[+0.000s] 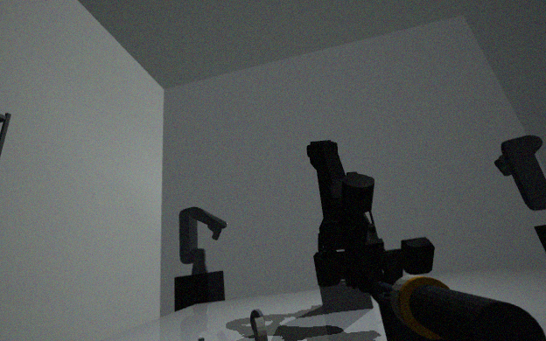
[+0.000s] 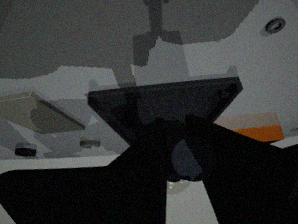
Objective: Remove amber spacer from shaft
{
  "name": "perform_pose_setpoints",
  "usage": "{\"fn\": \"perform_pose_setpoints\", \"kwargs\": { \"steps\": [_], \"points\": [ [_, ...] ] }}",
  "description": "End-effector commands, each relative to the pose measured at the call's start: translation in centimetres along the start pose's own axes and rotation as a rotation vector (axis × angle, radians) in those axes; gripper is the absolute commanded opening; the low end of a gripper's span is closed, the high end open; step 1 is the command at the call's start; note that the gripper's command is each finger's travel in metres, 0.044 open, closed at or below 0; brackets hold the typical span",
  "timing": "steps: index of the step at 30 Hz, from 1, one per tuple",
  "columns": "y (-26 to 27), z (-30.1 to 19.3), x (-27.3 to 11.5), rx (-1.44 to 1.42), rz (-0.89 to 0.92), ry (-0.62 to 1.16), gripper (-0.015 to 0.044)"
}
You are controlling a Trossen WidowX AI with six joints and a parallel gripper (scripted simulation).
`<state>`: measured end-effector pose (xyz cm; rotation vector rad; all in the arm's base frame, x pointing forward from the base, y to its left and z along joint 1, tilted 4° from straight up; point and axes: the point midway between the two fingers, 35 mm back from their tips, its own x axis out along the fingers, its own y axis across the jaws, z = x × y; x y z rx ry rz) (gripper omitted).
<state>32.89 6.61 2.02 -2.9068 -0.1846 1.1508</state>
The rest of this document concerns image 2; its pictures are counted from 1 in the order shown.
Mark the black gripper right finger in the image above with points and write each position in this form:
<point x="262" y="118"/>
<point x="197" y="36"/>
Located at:
<point x="253" y="182"/>

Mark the brown open tray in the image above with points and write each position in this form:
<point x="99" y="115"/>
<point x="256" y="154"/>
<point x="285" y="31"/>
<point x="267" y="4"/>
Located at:
<point x="268" y="134"/>

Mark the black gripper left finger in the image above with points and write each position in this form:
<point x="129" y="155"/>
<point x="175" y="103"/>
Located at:
<point x="130" y="190"/>

